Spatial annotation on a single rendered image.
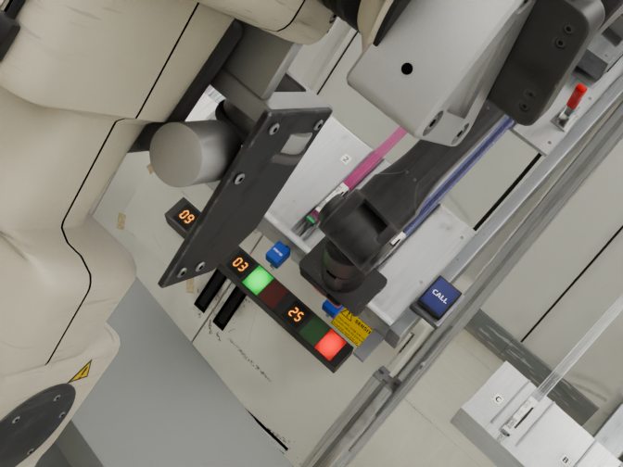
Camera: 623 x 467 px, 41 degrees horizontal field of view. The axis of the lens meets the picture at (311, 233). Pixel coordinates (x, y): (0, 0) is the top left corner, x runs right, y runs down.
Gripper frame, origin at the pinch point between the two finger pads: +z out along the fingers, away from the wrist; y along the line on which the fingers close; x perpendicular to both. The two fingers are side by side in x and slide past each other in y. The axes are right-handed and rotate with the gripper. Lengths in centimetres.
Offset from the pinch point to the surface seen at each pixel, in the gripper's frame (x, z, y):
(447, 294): -9.5, -2.4, -11.3
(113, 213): 5, 49, 54
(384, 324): -1.3, 1.2, -7.4
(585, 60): -55, 0, -3
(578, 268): -112, 166, -27
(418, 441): -19, 130, -24
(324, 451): 15.1, 17.6, -12.0
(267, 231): -1.1, 4.2, 15.0
